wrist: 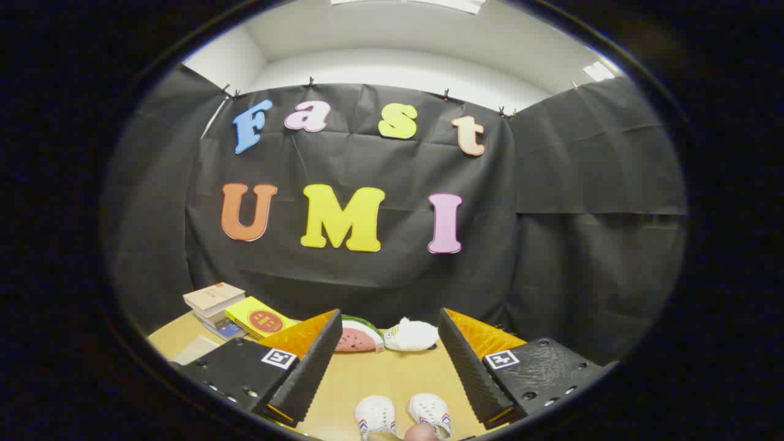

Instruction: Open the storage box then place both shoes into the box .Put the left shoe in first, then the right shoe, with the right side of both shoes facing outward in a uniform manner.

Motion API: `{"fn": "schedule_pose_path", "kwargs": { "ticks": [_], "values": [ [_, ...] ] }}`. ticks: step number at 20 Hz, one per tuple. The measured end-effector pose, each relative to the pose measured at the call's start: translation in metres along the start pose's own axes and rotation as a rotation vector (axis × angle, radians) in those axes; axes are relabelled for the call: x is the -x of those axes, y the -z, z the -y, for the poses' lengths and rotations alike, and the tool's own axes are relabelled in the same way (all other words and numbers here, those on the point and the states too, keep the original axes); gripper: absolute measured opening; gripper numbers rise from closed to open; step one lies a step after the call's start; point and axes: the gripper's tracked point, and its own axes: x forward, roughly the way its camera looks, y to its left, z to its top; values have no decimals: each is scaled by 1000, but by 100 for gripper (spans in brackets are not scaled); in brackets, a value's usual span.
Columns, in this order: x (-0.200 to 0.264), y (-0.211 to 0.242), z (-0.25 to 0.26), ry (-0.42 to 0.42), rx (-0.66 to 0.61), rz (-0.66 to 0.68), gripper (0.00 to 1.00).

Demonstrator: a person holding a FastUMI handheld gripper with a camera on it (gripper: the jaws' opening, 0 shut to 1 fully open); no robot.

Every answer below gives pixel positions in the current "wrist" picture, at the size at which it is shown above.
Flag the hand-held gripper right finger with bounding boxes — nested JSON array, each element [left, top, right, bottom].
[[437, 307, 619, 431]]

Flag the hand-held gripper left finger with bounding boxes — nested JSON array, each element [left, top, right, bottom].
[[175, 309, 344, 428]]

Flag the white canvas shoe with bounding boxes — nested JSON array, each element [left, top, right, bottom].
[[355, 395, 397, 440], [408, 393, 452, 439]]

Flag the cream fabric storage box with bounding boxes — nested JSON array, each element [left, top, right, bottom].
[[173, 335, 220, 366]]

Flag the watermelon slice plush toy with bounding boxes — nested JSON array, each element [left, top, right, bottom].
[[334, 315, 385, 353]]

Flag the white plush toy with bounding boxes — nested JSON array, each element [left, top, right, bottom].
[[383, 317, 440, 352]]

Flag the yellow book with red circle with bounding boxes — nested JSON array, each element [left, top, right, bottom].
[[225, 296, 301, 339]]

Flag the blue cover book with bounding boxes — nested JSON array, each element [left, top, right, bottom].
[[211, 322, 249, 341]]

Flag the grey cover book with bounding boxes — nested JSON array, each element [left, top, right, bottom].
[[195, 309, 230, 330]]

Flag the beige cover book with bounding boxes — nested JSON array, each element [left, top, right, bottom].
[[184, 282, 246, 319]]

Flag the ceiling light panel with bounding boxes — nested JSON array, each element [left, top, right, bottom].
[[582, 61, 616, 82], [331, 0, 484, 14]]

